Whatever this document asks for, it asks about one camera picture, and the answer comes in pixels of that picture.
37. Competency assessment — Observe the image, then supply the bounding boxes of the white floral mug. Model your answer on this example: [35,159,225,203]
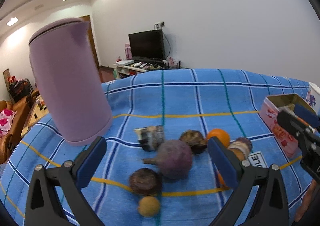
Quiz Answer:
[306,82,320,115]

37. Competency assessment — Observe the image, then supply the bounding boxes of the wooden coffee table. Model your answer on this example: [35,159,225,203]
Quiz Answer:
[21,95,49,138]

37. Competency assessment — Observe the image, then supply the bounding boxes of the black wifi router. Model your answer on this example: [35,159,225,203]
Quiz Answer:
[169,59,181,69]

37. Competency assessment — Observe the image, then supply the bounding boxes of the orange leather sofa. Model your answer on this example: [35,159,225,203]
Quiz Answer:
[1,89,40,164]

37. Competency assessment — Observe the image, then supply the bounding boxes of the brown dried mangosteen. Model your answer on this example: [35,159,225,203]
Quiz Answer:
[179,130,207,154]

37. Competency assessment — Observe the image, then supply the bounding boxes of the black television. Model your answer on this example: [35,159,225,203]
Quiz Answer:
[128,29,165,60]

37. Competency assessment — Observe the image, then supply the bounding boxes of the pink metal tin box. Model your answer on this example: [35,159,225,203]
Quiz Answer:
[259,93,319,158]

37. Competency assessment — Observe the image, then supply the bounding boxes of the yellow brown longan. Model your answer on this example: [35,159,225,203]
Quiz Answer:
[138,196,161,217]

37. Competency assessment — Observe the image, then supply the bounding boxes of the purple round turnip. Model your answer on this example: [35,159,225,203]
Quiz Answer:
[142,140,193,179]

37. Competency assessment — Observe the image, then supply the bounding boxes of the dark mangosteen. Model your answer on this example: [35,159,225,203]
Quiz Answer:
[129,168,162,196]

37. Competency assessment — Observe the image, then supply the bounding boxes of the pink box beside television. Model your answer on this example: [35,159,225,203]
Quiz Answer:
[125,43,132,60]

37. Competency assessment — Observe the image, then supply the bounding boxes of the wall power socket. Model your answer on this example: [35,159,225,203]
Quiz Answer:
[154,22,165,29]

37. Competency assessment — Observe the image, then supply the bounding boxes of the purple electric kettle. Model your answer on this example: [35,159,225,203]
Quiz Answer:
[29,18,112,146]

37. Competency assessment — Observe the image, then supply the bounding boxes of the white tv stand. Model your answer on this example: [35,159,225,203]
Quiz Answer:
[113,58,172,80]

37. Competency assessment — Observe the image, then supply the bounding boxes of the orange tangerine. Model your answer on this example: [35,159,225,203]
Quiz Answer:
[217,171,226,187]
[206,128,231,147]

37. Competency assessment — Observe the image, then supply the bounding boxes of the brown wooden door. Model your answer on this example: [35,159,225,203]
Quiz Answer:
[80,15,100,69]

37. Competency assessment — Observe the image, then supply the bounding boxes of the pink floral cushion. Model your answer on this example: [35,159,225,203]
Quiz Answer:
[0,109,16,137]

